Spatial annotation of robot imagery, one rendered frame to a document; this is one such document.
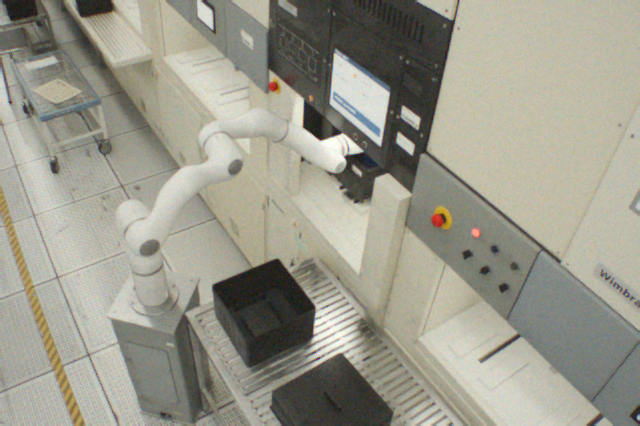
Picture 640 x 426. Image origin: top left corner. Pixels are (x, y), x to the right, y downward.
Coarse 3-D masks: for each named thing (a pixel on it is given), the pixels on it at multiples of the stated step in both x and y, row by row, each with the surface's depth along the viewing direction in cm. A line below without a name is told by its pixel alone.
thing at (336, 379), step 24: (336, 360) 187; (288, 384) 179; (312, 384) 180; (336, 384) 180; (360, 384) 181; (288, 408) 173; (312, 408) 173; (336, 408) 173; (360, 408) 174; (384, 408) 175
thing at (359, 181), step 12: (348, 156) 231; (360, 156) 247; (348, 168) 234; (360, 168) 226; (372, 168) 223; (348, 180) 238; (360, 180) 229; (372, 180) 228; (360, 192) 233; (372, 192) 233
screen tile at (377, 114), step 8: (360, 88) 173; (368, 88) 169; (376, 88) 166; (376, 96) 167; (384, 96) 164; (360, 104) 176; (368, 104) 172; (384, 104) 165; (368, 112) 174; (376, 112) 170; (376, 120) 171
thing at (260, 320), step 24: (264, 264) 208; (216, 288) 201; (240, 288) 209; (264, 288) 217; (288, 288) 211; (216, 312) 205; (240, 312) 211; (264, 312) 211; (288, 312) 212; (312, 312) 194; (240, 336) 187; (264, 336) 186; (288, 336) 195; (312, 336) 204; (264, 360) 196
